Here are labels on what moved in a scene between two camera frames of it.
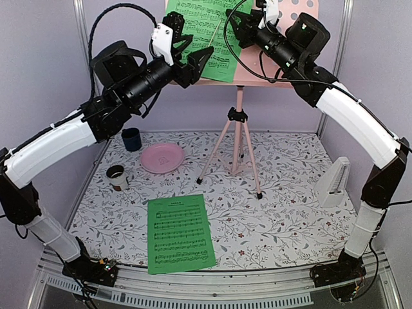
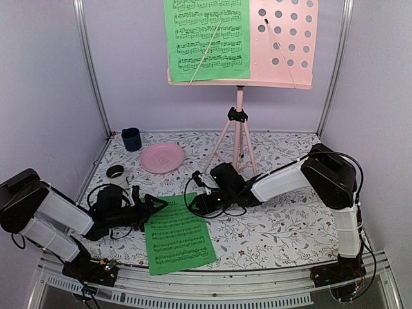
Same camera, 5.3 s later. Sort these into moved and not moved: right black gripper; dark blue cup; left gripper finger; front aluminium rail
Moved: right black gripper; left gripper finger
Not moved: front aluminium rail; dark blue cup
